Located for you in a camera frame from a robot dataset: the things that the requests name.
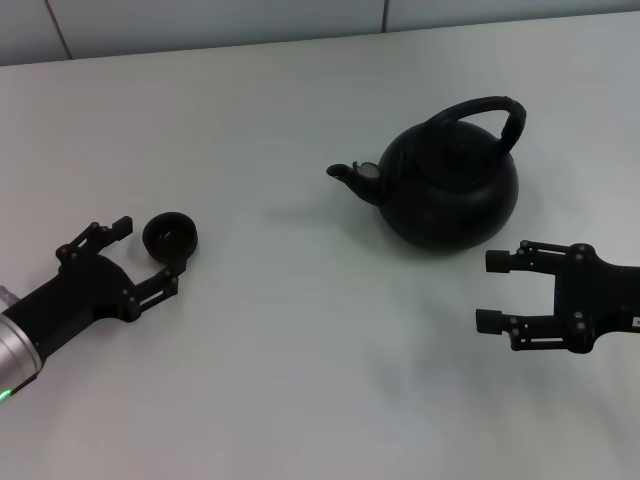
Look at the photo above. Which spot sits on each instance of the black teapot lid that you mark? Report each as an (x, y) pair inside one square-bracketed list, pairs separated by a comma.
[(450, 171)]

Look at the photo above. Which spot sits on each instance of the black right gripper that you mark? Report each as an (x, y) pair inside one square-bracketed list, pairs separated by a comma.
[(595, 300)]

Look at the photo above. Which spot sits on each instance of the small dark teacup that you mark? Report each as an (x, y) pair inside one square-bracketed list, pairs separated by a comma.
[(170, 237)]

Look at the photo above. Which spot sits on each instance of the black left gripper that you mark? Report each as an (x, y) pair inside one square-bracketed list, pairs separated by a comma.
[(80, 295)]

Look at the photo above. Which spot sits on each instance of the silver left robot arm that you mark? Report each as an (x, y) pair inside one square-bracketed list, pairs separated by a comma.
[(15, 352)]

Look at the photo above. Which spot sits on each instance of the black round teapot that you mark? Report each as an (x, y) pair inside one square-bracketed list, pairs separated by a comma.
[(450, 215)]

